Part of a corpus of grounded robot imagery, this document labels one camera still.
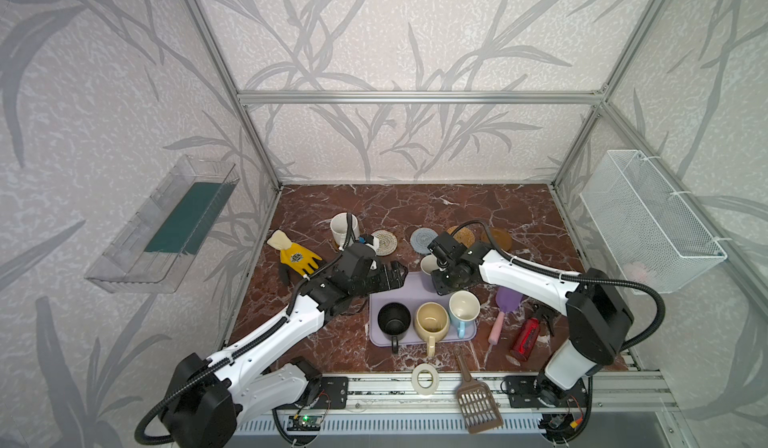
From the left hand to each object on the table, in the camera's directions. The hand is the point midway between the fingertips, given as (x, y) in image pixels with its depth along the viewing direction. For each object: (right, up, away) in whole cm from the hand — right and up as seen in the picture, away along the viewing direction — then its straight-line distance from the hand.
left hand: (401, 265), depth 79 cm
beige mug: (+9, -17, +6) cm, 20 cm away
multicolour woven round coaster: (-5, +3, +23) cm, 24 cm away
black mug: (-2, -16, +4) cm, 16 cm away
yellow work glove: (-36, 0, +19) cm, 41 cm away
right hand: (+11, -5, +9) cm, 15 cm away
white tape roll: (+3, -28, -3) cm, 29 cm away
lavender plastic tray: (+5, -10, +14) cm, 18 cm away
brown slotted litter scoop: (+19, -32, -6) cm, 38 cm away
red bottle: (+33, -19, +1) cm, 38 cm away
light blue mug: (+18, -12, +5) cm, 22 cm away
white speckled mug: (-22, +9, +24) cm, 34 cm away
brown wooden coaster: (+36, +5, +27) cm, 45 cm away
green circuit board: (-23, -37, -7) cm, 44 cm away
